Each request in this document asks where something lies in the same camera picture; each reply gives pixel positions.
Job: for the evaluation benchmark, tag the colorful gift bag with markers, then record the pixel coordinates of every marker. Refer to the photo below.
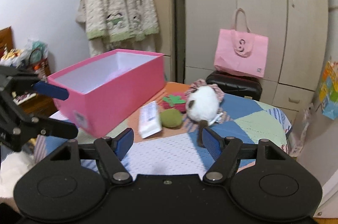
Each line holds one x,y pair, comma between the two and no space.
328,92

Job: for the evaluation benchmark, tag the black tripod pole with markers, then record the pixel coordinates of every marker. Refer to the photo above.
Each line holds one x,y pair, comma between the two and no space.
181,2

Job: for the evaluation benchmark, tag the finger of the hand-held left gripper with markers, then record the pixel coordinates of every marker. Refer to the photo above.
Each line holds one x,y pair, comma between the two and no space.
51,90
58,130

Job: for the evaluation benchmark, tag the green round plush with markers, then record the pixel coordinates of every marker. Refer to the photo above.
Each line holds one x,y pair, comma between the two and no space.
171,119

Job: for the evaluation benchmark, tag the green and white plastic pack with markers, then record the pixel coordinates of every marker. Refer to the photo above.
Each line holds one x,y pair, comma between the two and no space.
37,46

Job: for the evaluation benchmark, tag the white fluffy cloth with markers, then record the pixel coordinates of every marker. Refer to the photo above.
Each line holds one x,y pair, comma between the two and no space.
13,171

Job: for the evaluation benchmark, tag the pink tote bag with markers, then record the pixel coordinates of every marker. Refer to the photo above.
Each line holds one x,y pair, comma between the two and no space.
237,60

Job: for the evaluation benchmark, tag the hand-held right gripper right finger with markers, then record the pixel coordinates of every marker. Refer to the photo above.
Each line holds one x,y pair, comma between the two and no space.
211,140

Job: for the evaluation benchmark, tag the white and brown plush toy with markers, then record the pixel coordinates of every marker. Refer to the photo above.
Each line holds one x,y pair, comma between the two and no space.
204,105

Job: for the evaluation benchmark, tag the floral fabric scrunchie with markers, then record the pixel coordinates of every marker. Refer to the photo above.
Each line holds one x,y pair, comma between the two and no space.
220,97

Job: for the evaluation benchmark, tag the red strawberry plush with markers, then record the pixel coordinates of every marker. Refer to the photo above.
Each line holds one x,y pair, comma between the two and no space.
173,102

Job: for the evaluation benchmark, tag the beige tall cabinet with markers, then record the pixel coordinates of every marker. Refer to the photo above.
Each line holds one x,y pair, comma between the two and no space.
161,2

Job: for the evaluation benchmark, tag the blue and white tissue packet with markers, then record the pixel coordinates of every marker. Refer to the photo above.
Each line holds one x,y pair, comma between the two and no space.
150,121

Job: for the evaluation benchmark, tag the black suitcase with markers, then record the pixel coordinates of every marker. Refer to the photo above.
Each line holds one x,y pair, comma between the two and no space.
235,85

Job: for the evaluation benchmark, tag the pink cardboard box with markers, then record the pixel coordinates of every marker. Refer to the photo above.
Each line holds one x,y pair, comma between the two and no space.
111,105

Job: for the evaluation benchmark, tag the wooden nightstand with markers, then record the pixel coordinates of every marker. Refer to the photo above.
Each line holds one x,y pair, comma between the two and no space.
6,39

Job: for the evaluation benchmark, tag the woven basket bag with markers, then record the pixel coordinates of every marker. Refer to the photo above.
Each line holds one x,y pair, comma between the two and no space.
39,65

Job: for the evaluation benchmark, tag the clear plastic bag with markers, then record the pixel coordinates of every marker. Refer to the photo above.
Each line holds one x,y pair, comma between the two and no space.
301,131

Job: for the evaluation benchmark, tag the beige wardrobe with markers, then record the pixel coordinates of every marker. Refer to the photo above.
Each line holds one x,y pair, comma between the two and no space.
264,15

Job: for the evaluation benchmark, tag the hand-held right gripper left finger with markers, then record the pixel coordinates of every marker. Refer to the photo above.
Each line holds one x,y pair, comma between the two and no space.
124,142

